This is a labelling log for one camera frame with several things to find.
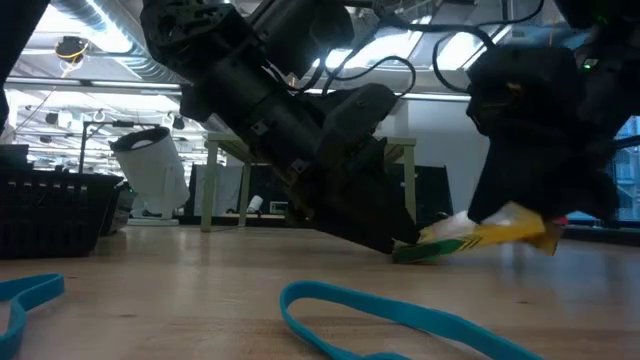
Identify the black partition panel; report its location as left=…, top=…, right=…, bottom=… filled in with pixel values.
left=189, top=163, right=454, bottom=225

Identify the silver spiral ventilation duct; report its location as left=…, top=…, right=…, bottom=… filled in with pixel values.
left=49, top=0, right=186, bottom=84

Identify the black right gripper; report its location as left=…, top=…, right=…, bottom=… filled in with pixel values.
left=467, top=47, right=621, bottom=224

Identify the black plastic basket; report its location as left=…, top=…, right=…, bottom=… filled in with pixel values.
left=0, top=169, right=125, bottom=260
left=99, top=183, right=137, bottom=237

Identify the blue rubber band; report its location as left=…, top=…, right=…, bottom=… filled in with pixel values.
left=278, top=279, right=545, bottom=360
left=0, top=273, right=66, bottom=360

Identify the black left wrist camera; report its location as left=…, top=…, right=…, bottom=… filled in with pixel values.
left=319, top=82, right=401, bottom=169

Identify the white desk lamp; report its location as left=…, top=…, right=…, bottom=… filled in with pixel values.
left=108, top=126, right=192, bottom=227

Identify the black yellow cord reel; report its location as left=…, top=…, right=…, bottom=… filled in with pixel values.
left=52, top=34, right=91, bottom=79

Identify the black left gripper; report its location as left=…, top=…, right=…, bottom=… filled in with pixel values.
left=252, top=107, right=421, bottom=255

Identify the yellow green crayon box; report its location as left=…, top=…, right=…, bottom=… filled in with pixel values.
left=392, top=201, right=565, bottom=265

